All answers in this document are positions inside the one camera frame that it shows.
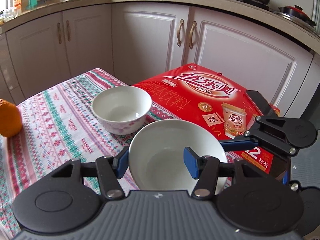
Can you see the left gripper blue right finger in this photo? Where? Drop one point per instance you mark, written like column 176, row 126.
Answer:
column 203, row 169

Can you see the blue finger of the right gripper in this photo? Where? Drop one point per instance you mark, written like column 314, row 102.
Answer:
column 241, row 144

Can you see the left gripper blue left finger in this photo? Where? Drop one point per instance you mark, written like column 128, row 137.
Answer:
column 109, row 171

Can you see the white floral bowl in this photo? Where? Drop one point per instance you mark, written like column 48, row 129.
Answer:
column 156, row 154
column 122, row 110

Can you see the white kitchen cabinets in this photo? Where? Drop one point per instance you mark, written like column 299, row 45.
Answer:
column 136, row 41

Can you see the black smartphone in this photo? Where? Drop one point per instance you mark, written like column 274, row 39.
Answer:
column 260, row 103

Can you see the red drink carton box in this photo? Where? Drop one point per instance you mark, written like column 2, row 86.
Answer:
column 199, row 95

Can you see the patterned red green tablecloth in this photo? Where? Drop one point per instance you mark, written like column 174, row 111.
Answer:
column 58, row 125

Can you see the bumpy orange without leaf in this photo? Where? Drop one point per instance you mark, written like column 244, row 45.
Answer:
column 10, row 119

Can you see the red lidded pot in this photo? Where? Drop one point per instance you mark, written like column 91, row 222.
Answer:
column 295, row 13

